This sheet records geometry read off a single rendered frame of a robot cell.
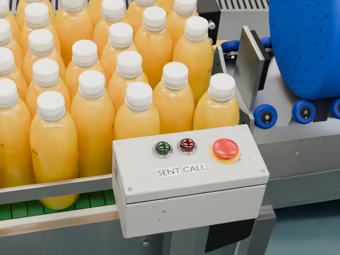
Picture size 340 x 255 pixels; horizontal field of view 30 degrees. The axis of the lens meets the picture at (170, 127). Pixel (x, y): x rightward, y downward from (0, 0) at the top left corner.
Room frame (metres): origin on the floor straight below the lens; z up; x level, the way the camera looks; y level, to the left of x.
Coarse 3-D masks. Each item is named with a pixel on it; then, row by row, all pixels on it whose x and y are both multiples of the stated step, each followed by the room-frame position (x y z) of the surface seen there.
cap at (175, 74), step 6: (168, 66) 0.76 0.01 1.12; (174, 66) 0.76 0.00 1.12; (180, 66) 0.76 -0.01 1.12; (168, 72) 0.74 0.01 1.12; (174, 72) 0.74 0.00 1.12; (180, 72) 0.74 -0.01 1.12; (186, 72) 0.75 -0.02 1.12; (168, 78) 0.73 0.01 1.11; (174, 78) 0.73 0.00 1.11; (180, 78) 0.73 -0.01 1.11; (186, 78) 0.74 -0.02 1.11; (174, 84) 0.73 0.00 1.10; (180, 84) 0.73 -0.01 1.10
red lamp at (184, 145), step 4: (184, 140) 0.61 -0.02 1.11; (188, 140) 0.61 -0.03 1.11; (192, 140) 0.61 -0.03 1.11; (180, 144) 0.60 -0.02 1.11; (184, 144) 0.60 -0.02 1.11; (188, 144) 0.60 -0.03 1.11; (192, 144) 0.60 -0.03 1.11; (180, 148) 0.60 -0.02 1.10; (184, 148) 0.60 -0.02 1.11; (188, 148) 0.59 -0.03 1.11; (192, 148) 0.60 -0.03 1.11
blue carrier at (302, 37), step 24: (288, 0) 0.99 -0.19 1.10; (312, 0) 0.92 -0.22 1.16; (336, 0) 0.86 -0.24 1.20; (288, 24) 0.97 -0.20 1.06; (312, 24) 0.90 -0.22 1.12; (336, 24) 0.84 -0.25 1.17; (288, 48) 0.95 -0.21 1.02; (312, 48) 0.88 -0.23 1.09; (336, 48) 0.82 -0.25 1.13; (288, 72) 0.93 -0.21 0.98; (312, 72) 0.86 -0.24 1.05; (336, 72) 0.82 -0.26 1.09; (312, 96) 0.84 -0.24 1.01; (336, 96) 0.86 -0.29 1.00
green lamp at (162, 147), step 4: (156, 144) 0.60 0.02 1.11; (160, 144) 0.59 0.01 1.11; (164, 144) 0.60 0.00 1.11; (168, 144) 0.60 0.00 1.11; (156, 148) 0.59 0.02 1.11; (160, 148) 0.59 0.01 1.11; (164, 148) 0.59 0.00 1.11; (168, 148) 0.59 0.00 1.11; (156, 152) 0.59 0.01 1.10; (160, 152) 0.58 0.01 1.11; (164, 152) 0.58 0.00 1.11; (168, 152) 0.59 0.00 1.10
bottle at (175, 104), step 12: (168, 84) 0.74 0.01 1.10; (156, 96) 0.73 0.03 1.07; (168, 96) 0.73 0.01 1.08; (180, 96) 0.73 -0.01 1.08; (192, 96) 0.75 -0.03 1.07; (168, 108) 0.72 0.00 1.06; (180, 108) 0.72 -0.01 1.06; (192, 108) 0.74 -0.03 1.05; (168, 120) 0.71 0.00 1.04; (180, 120) 0.72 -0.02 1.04; (192, 120) 0.74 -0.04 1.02; (168, 132) 0.71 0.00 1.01
